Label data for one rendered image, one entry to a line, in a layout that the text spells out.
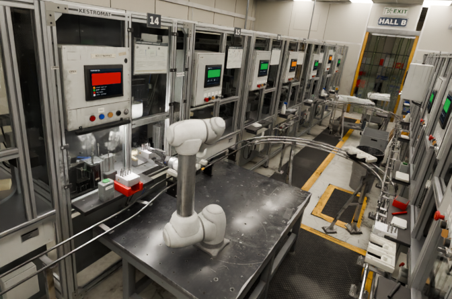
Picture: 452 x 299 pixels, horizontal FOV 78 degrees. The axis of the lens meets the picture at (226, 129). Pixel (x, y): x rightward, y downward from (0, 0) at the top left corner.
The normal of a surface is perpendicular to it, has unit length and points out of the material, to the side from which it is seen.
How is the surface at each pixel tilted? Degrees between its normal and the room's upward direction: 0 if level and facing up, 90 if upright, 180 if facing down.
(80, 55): 90
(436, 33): 90
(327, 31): 90
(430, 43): 90
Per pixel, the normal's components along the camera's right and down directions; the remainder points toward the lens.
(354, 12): -0.54, 0.21
